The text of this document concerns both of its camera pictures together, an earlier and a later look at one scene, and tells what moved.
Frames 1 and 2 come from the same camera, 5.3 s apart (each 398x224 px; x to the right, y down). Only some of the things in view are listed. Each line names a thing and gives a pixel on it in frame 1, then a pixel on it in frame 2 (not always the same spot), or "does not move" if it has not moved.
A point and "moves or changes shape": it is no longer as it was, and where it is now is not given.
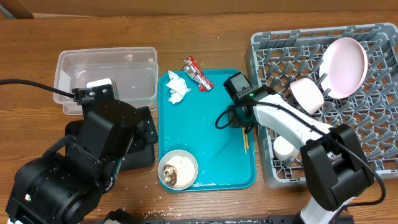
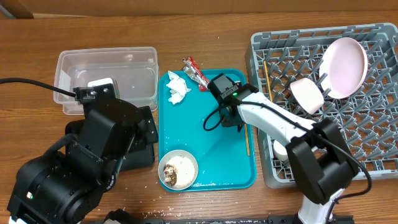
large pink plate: [343, 68] does not move
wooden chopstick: [243, 130] -> [268, 83]
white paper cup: [283, 150] does not move
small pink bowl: [307, 94] does not move
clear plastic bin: [135, 71] does not move
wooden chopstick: [247, 141] moves or changes shape
